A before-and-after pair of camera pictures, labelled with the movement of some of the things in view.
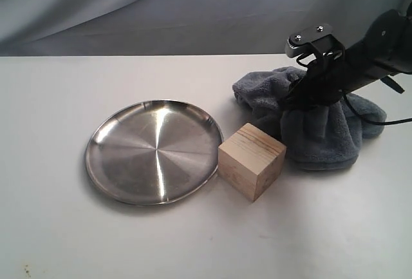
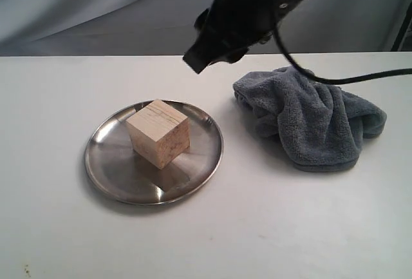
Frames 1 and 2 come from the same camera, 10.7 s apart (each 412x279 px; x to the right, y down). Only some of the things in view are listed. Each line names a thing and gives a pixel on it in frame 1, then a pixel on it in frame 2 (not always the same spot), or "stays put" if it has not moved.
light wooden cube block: (252, 162) → (159, 133)
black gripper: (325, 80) → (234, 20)
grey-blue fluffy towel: (324, 136) stays put
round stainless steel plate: (154, 152) stays put
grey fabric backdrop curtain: (187, 12) stays put
